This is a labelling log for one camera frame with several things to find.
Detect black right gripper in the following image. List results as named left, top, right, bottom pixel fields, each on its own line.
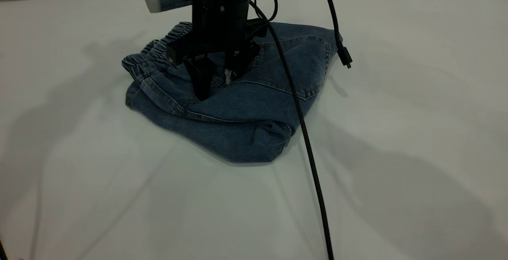
left=166, top=14, right=268, bottom=102

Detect blue denim pants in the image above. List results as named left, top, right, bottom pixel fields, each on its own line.
left=121, top=21, right=343, bottom=164

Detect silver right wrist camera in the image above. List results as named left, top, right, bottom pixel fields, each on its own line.
left=144, top=0, right=195, bottom=13

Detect right arm braided camera cable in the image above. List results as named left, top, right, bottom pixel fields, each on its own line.
left=248, top=0, right=335, bottom=260

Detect right arm loose plug cable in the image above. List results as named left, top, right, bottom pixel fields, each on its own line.
left=319, top=0, right=353, bottom=69

